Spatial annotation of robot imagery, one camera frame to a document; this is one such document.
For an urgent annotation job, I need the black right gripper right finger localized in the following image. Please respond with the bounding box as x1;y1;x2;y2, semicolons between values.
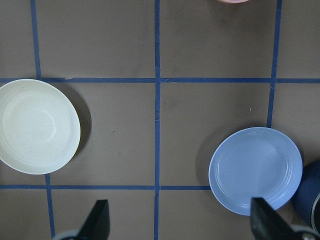
250;197;300;240

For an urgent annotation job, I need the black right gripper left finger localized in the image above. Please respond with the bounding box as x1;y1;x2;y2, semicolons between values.
77;199;110;240

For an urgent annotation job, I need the dark blue cooking pot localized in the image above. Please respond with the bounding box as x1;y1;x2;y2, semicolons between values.
291;160;320;235

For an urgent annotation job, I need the blue plate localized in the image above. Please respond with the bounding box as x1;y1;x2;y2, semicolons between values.
208;127;303;216

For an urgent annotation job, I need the cream white plate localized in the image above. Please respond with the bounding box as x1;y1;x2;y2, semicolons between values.
0;79;81;175

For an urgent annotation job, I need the pink bowl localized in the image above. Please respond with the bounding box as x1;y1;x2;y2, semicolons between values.
218;0;249;4

